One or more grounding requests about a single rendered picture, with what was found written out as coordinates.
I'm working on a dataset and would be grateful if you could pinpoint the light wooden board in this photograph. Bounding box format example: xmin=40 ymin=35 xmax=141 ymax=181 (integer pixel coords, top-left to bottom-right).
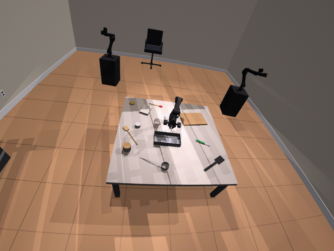
xmin=180 ymin=113 xmax=207 ymax=126

